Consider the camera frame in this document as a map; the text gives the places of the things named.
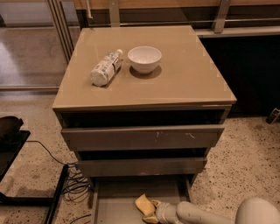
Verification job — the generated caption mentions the grey middle drawer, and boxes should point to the grey middle drawer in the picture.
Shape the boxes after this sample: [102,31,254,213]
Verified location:
[79,157,207,177]

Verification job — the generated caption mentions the grey top drawer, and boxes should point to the grey top drawer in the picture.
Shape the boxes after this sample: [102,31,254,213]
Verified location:
[61,125,224,151]

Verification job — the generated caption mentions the clear plastic water bottle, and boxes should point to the clear plastic water bottle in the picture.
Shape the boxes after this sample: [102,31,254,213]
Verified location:
[90,49,123,87]

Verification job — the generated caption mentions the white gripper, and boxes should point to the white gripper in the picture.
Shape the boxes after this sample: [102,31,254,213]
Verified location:
[143,199,178,224]

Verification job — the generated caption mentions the black stand base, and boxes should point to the black stand base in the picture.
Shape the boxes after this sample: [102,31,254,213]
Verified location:
[0,115,70,224]

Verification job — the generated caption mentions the tangled black and blue cables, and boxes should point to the tangled black and blue cables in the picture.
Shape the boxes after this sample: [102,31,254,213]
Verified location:
[25,140,93,224]

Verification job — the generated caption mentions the small dark floor object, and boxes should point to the small dark floor object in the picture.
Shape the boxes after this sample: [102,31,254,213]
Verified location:
[266,108,280,124]

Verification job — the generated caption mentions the white ceramic bowl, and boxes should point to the white ceramic bowl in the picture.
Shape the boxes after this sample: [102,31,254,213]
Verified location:
[128,46,162,74]

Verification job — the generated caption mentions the grey drawer cabinet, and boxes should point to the grey drawer cabinet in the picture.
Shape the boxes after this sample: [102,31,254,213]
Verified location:
[52,24,237,187]

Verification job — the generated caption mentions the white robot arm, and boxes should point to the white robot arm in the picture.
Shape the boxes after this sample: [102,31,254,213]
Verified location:
[136,198,280,224]

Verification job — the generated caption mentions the metal railing frame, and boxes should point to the metal railing frame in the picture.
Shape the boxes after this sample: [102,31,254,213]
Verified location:
[45,0,280,59]

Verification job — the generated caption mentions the grey open bottom drawer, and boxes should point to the grey open bottom drawer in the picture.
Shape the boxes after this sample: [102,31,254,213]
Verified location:
[91,175,192,224]

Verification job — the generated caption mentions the yellow sponge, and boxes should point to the yellow sponge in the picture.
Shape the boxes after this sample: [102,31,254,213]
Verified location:
[135,193,156,216]

